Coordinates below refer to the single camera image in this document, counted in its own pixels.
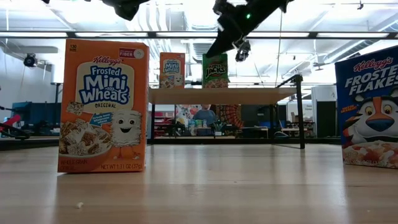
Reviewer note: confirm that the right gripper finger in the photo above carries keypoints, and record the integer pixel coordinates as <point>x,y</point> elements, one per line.
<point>222,45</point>

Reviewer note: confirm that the green Apple Jacks box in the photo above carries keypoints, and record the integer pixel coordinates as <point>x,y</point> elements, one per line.
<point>215,73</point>

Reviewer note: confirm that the orange Frosted Mini Wheats box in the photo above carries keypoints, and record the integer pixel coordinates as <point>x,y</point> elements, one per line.
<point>172,70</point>
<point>102,93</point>

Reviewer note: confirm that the blue Frosted Flakes box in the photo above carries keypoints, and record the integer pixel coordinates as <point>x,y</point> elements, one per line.
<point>370,93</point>

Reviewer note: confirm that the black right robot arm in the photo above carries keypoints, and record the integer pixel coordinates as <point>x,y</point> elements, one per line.
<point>267,7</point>

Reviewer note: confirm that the grey air vent grille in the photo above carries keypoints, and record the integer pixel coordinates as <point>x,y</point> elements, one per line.
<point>199,51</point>

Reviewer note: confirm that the orange mandala tapestry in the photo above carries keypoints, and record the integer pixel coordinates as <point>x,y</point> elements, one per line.
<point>231,115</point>

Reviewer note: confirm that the floral patterned cloth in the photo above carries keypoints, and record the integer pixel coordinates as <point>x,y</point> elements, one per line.
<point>183,112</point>

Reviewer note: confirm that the black computer monitor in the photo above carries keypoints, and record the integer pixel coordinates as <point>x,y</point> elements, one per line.
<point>256,115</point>

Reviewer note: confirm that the small potted plant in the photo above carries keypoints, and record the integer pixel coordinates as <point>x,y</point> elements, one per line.
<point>219,127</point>

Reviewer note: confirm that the red storage rack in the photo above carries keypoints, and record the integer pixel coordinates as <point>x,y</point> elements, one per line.
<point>163,123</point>

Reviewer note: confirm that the LED light bar beam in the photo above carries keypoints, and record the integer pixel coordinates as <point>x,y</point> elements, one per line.
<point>342,35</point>

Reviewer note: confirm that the white cabinet with black panel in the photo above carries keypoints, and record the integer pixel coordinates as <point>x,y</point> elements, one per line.
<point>323,93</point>

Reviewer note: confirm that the small black hanging fixture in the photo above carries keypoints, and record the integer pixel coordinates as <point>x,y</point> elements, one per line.
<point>360,5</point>

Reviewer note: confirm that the blue partition panel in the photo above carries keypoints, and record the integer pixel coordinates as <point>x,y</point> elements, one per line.
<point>40,110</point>

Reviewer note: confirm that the red and black device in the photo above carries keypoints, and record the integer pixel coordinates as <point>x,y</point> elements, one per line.
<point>12,119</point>

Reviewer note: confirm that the small white crumb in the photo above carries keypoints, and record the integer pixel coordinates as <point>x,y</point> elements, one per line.
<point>79,205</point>

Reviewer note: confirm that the black dome camera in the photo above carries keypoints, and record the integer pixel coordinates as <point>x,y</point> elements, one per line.
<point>30,60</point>
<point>243,53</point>

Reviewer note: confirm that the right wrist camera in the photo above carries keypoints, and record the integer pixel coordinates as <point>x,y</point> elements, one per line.
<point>225,7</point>

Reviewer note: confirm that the round silver air duct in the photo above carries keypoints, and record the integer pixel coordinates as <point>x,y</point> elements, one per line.
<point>199,15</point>

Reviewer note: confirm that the wooden shelf with black frame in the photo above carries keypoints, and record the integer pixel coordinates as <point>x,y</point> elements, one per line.
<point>217,96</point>

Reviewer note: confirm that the white air duct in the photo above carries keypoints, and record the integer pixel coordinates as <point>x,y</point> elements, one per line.
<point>28,49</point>

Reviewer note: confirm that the black table edge rail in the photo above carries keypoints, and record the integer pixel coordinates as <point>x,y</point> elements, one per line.
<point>28,144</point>

